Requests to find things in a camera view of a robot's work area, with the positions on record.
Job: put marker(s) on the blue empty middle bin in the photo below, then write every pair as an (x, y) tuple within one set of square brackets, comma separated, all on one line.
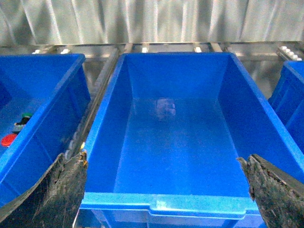
[(162, 150)]

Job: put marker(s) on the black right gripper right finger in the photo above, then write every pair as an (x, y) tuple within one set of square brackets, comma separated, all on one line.
[(278, 195)]

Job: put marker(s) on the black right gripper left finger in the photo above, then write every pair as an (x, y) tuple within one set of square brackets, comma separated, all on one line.
[(53, 201)]

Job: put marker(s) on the red mushroom push button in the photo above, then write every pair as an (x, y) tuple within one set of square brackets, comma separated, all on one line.
[(7, 140)]

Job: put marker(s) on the blue bin far right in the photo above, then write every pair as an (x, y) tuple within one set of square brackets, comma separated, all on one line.
[(288, 99)]

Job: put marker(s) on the green push button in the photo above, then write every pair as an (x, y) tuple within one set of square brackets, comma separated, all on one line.
[(18, 126)]

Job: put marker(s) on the blue bin with buttons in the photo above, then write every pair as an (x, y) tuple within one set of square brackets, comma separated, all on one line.
[(53, 89)]

